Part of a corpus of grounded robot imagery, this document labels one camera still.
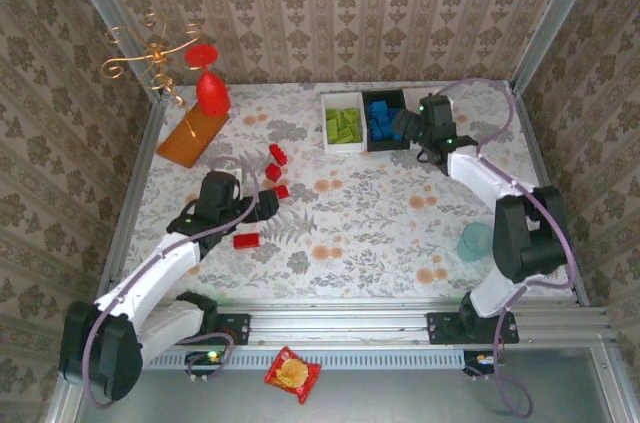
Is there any aluminium frame post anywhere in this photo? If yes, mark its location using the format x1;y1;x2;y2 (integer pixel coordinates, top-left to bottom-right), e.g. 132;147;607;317
509;0;609;94
54;0;164;102

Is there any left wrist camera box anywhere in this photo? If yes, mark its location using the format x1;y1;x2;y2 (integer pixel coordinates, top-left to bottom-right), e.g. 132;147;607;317
199;168;246;209

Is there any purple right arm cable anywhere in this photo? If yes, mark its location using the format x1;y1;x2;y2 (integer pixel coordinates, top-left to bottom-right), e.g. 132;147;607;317
432;78;576;418

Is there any gold wire glass stand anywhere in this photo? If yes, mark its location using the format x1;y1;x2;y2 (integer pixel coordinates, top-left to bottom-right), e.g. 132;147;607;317
101;11;206;137

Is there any black plastic container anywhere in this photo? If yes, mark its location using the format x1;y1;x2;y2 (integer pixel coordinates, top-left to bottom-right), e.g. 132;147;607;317
360;88;412;152

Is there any small control board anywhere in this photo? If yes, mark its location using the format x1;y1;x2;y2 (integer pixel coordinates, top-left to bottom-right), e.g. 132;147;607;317
184;348;226;384
462;350;501;382

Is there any teal plastic cup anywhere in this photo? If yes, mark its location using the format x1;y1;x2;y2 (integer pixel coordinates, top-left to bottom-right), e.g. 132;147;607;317
458;221;496;263

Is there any red plastic goblet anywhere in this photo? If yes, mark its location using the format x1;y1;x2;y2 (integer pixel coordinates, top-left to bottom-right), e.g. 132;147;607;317
184;42;232;118

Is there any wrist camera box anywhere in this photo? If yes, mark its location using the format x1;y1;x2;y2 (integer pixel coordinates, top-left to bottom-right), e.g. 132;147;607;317
418;94;455;130
199;168;246;209

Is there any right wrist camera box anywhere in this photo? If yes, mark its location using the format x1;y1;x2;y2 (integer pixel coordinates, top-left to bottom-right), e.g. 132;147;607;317
418;94;455;130

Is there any white plastic container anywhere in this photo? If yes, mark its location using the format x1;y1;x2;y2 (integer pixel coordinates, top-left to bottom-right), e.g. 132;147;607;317
320;91;367;154

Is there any wooden base board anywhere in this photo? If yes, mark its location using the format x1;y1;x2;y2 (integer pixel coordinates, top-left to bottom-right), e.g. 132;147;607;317
156;105;231;169

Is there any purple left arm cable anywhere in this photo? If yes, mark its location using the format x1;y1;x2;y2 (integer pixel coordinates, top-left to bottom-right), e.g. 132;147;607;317
82;155;261;409

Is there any slotted cable duct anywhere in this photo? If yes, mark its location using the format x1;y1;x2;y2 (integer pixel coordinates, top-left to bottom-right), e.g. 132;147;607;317
149;350;469;370

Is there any aluminium mounting rail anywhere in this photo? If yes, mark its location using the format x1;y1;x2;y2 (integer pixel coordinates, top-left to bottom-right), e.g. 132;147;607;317
149;300;609;344

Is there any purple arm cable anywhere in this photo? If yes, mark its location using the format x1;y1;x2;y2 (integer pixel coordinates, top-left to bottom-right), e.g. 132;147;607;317
82;155;261;409
432;78;576;418

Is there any red snack packet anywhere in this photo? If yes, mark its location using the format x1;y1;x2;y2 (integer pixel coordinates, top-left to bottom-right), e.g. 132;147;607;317
263;345;322;405

